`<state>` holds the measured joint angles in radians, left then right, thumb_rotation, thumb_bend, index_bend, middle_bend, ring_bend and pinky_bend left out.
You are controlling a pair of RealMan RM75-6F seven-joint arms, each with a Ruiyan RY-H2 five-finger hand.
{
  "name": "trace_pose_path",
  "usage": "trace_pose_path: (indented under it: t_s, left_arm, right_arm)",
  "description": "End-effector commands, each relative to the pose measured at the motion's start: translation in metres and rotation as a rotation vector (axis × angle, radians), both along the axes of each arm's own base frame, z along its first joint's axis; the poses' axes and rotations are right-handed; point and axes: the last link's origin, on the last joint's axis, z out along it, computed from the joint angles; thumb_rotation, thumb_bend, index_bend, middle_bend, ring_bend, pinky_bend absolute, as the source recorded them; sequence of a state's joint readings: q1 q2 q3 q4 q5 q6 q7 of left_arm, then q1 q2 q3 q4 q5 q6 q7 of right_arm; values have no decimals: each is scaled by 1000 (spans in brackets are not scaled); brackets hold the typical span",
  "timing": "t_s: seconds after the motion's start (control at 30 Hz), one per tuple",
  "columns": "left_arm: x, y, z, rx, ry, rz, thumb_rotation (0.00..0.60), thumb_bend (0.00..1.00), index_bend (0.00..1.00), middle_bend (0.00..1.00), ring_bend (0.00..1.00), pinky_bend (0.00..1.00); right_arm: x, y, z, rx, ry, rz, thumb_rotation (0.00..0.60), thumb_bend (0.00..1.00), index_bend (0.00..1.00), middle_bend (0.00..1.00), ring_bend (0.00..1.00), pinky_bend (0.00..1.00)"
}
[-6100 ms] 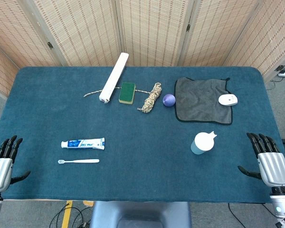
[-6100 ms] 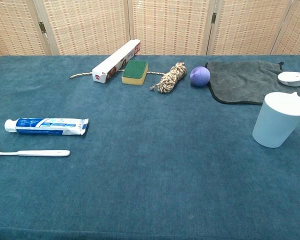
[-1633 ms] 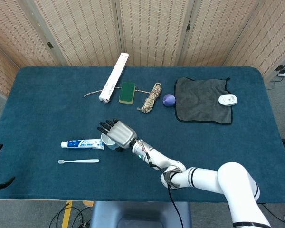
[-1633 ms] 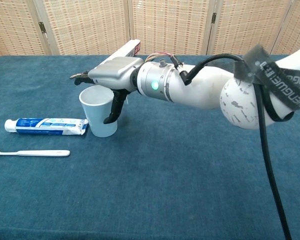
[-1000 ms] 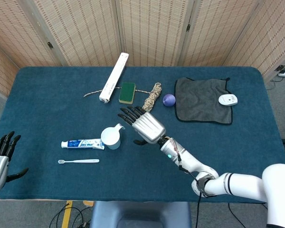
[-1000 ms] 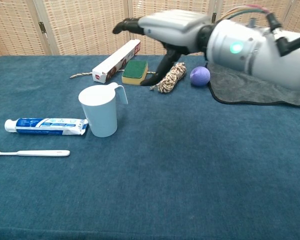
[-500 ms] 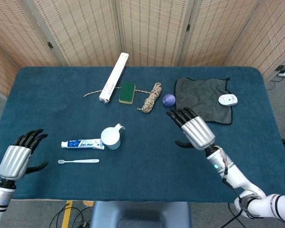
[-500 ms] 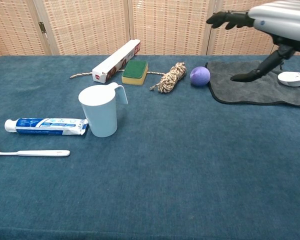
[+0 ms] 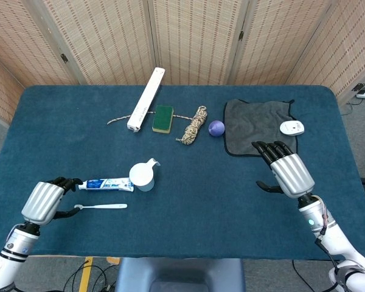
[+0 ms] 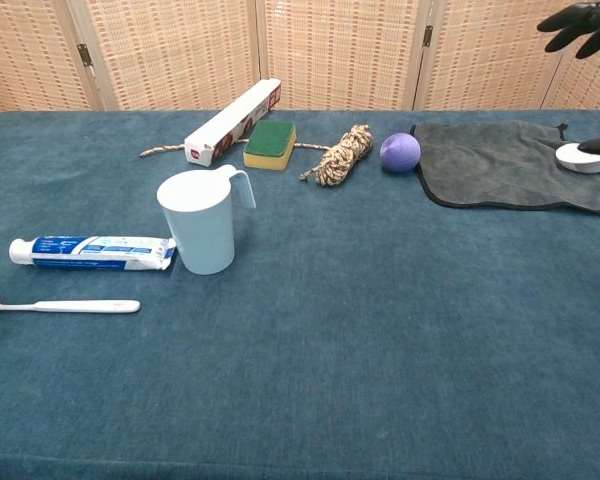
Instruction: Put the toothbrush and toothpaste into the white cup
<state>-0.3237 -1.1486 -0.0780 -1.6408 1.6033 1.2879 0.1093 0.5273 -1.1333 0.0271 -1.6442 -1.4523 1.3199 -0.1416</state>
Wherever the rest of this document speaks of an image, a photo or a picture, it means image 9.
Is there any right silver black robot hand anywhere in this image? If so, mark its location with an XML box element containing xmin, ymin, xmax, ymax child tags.
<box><xmin>251</xmin><ymin>141</ymin><xmax>316</xmax><ymax>200</ymax></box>

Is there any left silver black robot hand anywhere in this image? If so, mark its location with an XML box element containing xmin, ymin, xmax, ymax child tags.
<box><xmin>21</xmin><ymin>176</ymin><xmax>83</xmax><ymax>226</ymax></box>

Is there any white toothbrush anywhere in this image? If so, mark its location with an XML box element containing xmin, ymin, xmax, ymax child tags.
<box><xmin>74</xmin><ymin>203</ymin><xmax>128</xmax><ymax>210</ymax></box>

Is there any blue white toothpaste tube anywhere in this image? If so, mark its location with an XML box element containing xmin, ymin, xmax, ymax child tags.
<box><xmin>78</xmin><ymin>178</ymin><xmax>134</xmax><ymax>193</ymax></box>

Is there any white plastic cup with handle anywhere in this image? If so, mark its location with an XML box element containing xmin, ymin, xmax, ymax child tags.
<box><xmin>128</xmin><ymin>158</ymin><xmax>161</xmax><ymax>192</ymax></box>

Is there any white computer mouse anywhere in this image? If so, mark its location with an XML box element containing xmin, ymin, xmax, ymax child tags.
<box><xmin>279</xmin><ymin>120</ymin><xmax>305</xmax><ymax>136</ymax></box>

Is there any grey cloth with black trim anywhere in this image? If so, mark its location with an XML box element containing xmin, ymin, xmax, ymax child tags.
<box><xmin>224</xmin><ymin>98</ymin><xmax>299</xmax><ymax>158</ymax></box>

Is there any purple ball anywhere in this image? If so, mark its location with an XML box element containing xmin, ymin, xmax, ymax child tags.
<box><xmin>208</xmin><ymin>120</ymin><xmax>226</xmax><ymax>137</ymax></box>

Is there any blue tablecloth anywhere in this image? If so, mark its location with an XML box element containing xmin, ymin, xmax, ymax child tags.
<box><xmin>0</xmin><ymin>85</ymin><xmax>365</xmax><ymax>262</ymax></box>

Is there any green yellow sponge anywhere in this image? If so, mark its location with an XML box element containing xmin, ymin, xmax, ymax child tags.
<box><xmin>151</xmin><ymin>105</ymin><xmax>175</xmax><ymax>134</ymax></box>

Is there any long white cardboard box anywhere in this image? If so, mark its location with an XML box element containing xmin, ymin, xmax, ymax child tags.
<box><xmin>127</xmin><ymin>67</ymin><xmax>166</xmax><ymax>134</ymax></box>

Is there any blue grey robot torso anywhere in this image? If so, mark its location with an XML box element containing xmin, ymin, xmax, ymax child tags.
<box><xmin>114</xmin><ymin>257</ymin><xmax>246</xmax><ymax>292</ymax></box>

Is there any bamboo folding screen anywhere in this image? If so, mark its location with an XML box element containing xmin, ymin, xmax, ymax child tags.
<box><xmin>0</xmin><ymin>0</ymin><xmax>365</xmax><ymax>124</ymax></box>

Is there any black floor cables tangle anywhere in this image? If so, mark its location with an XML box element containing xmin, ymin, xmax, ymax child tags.
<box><xmin>63</xmin><ymin>257</ymin><xmax>116</xmax><ymax>292</ymax></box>

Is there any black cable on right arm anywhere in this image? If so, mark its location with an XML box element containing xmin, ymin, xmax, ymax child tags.
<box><xmin>315</xmin><ymin>224</ymin><xmax>349</xmax><ymax>276</ymax></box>

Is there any black floor cable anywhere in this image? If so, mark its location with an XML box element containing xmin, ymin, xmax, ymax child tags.
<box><xmin>291</xmin><ymin>260</ymin><xmax>335</xmax><ymax>292</ymax></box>

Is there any beige braided rope bundle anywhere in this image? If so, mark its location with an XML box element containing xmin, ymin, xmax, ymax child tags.
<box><xmin>106</xmin><ymin>105</ymin><xmax>209</xmax><ymax>146</ymax></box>

